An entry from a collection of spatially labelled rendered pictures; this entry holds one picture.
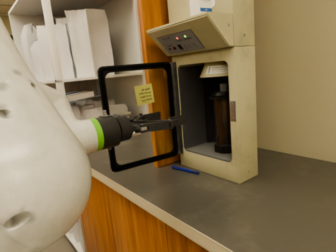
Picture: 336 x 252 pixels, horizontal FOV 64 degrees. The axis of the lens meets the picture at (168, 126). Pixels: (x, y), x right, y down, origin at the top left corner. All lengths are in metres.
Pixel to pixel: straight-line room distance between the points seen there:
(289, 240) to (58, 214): 0.60
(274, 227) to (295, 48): 0.78
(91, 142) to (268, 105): 0.91
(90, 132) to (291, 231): 0.56
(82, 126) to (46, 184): 0.51
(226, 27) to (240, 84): 0.19
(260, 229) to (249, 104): 0.42
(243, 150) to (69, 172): 0.80
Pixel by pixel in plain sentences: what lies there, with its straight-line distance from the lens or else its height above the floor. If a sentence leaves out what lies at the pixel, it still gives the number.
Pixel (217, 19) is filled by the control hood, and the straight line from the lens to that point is 0.87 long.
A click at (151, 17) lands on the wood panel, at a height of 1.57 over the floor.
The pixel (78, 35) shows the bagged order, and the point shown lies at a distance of 2.01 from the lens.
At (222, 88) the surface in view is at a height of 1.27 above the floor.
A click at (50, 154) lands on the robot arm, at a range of 0.23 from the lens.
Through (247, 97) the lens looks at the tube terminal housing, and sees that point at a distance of 0.97.
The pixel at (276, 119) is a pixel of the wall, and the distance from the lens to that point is 1.37.
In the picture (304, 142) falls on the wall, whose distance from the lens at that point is 1.33.
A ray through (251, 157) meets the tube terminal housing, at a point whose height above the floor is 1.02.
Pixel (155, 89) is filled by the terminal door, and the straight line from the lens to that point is 1.08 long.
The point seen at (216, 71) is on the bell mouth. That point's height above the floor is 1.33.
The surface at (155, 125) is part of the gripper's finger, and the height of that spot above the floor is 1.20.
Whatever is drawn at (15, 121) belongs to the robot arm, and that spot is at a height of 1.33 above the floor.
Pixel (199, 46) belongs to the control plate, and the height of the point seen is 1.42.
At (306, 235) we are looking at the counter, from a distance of 0.77.
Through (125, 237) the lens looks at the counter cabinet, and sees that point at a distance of 1.28.
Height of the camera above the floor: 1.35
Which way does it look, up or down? 12 degrees down
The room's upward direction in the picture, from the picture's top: 5 degrees counter-clockwise
